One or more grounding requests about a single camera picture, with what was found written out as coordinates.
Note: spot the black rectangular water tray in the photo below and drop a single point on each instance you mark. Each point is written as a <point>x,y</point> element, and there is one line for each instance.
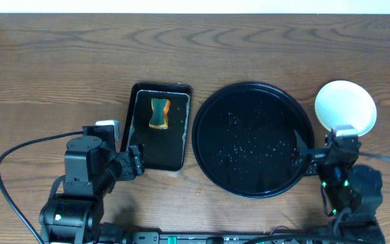
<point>163,149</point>

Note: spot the orange green scrub sponge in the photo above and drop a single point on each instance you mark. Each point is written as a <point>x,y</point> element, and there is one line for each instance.
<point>160,110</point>

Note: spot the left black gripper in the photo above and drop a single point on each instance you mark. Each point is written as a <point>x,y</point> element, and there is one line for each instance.
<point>133,160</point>

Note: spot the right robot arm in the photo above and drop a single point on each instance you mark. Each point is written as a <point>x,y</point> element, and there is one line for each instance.
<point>351,193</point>

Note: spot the black round serving tray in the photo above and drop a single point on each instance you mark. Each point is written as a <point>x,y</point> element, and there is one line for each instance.
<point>243,139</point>

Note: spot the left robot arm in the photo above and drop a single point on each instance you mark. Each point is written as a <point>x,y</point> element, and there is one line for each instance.
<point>75,205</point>

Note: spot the light blue plate front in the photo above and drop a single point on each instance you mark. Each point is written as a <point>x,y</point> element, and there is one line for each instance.
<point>345,103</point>

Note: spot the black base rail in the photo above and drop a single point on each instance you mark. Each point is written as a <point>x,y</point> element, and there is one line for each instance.
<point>232,238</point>

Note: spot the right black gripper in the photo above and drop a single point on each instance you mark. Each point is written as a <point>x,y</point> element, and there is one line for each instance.
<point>319,155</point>

